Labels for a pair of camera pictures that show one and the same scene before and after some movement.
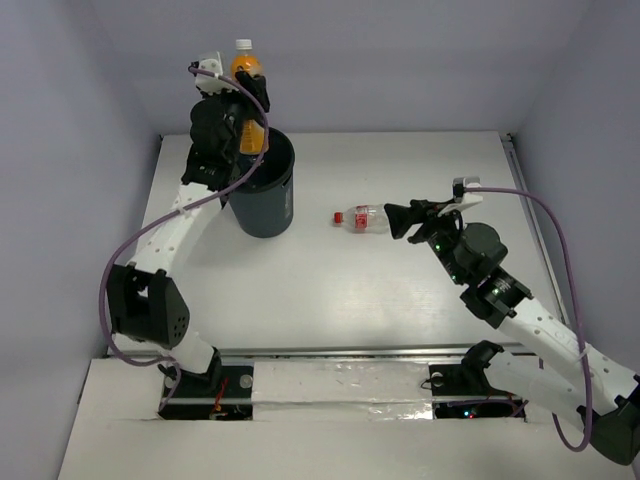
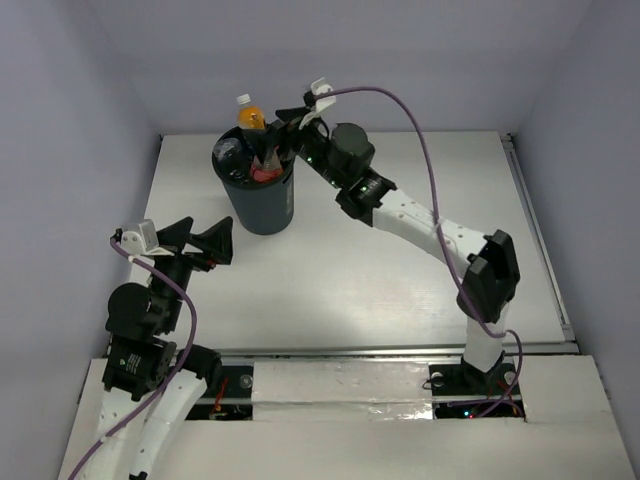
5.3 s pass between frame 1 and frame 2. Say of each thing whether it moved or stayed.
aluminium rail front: stayed
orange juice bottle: moved
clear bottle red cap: moved
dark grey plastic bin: stayed
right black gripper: moved
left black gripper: moved
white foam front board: stayed
